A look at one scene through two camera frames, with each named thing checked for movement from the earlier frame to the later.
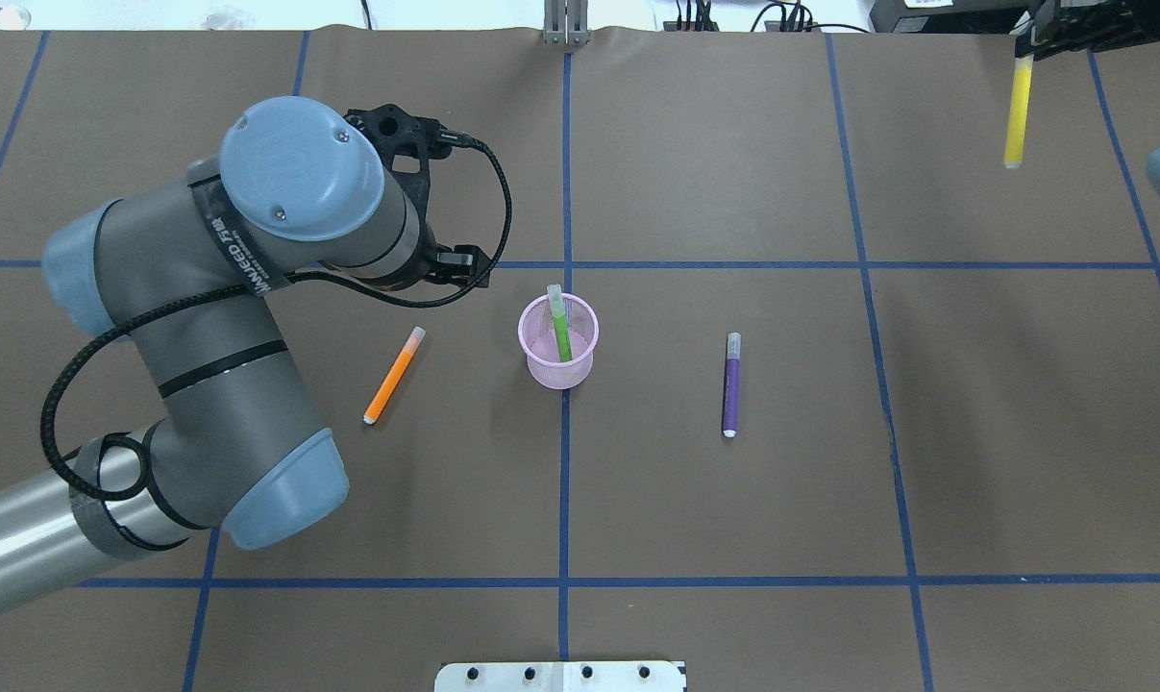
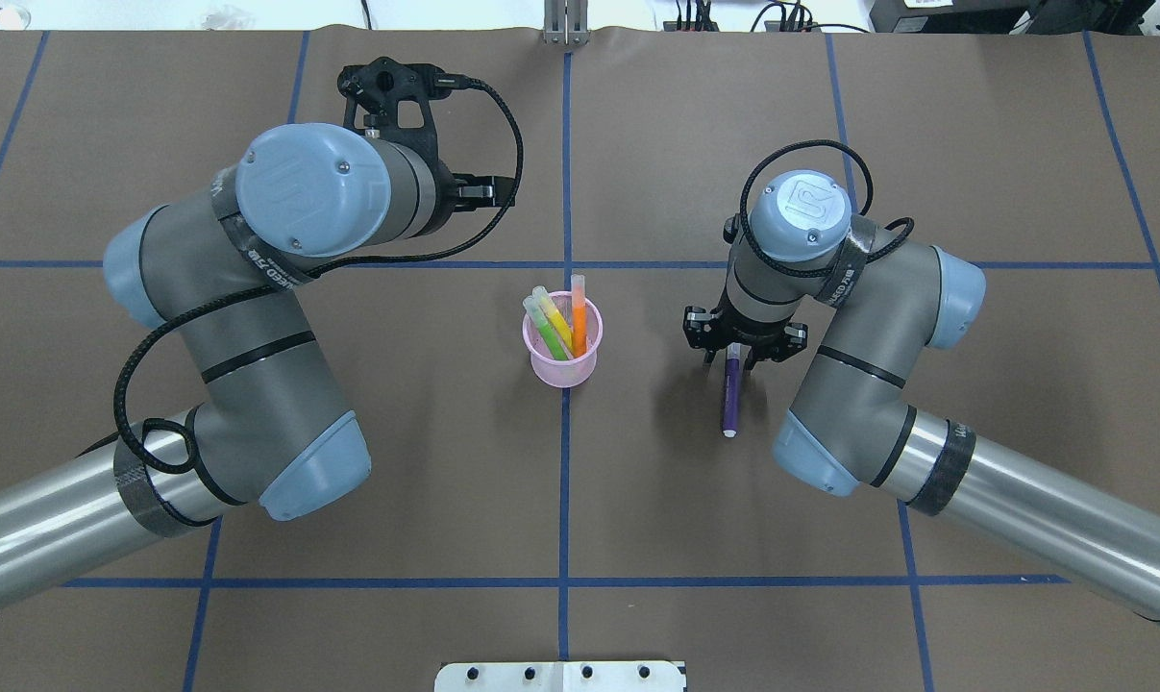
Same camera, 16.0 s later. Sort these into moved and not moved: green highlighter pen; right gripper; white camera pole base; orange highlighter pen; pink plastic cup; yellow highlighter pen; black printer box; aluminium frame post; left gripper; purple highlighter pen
Moved: green highlighter pen; orange highlighter pen; right gripper; yellow highlighter pen; left gripper
Not moved: black printer box; white camera pole base; pink plastic cup; aluminium frame post; purple highlighter pen
